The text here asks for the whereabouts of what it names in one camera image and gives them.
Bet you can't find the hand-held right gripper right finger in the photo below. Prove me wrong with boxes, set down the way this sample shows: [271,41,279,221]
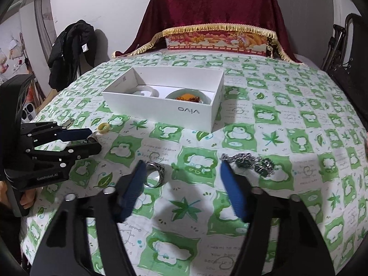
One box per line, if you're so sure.
[220,160,335,276]

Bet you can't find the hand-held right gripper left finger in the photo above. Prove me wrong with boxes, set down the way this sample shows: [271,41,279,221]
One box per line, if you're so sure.
[30,159,147,276]

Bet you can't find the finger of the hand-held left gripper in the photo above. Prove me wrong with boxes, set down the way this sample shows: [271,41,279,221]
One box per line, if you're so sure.
[30,141,102,167]
[20,121,94,150]

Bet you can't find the wide silver ring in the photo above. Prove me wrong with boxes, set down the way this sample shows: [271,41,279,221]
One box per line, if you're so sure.
[143,161,166,189]

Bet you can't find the silver chain bracelet green stones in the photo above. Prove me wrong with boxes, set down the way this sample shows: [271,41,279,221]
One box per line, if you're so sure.
[220,152,275,177]

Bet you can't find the white cardboard box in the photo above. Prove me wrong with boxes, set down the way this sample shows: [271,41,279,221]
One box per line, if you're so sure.
[101,66,225,133]

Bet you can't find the pale jade bangle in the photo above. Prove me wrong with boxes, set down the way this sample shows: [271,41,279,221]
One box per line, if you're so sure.
[133,86,159,98]

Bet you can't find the amber bead bracelet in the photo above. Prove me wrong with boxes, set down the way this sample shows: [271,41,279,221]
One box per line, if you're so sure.
[175,94,203,102]

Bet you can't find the green jade bangle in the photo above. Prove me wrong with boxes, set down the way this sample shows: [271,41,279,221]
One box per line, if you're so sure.
[165,89,213,104]

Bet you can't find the person's left hand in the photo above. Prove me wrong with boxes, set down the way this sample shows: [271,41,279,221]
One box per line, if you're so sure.
[17,188,36,210]

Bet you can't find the white appliance with dark ovals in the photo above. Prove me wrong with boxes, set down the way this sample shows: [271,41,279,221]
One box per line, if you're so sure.
[22,106,36,123]

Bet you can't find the green patterned tablecloth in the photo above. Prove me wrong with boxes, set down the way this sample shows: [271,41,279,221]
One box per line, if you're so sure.
[20,53,368,276]

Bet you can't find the black jacket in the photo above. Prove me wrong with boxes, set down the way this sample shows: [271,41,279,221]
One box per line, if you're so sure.
[47,20,97,91]

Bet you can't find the red gold printed box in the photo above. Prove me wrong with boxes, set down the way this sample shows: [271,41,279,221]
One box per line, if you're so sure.
[166,33,268,56]

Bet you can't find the dark folding chair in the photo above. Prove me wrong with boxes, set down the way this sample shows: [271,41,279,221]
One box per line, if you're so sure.
[320,13,368,112]

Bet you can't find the maroon velvet cloth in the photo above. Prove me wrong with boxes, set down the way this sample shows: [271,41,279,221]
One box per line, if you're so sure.
[112,0,302,64]

